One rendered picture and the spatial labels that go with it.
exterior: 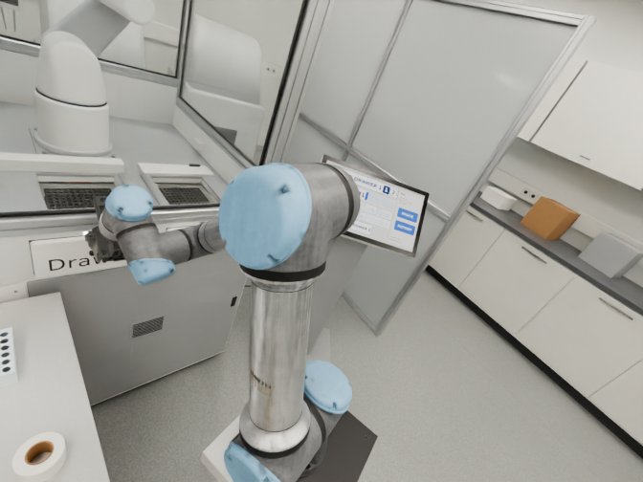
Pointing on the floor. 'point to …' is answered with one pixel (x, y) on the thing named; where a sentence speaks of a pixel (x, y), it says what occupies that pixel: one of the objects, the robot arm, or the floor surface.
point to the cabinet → (143, 319)
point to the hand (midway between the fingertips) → (103, 245)
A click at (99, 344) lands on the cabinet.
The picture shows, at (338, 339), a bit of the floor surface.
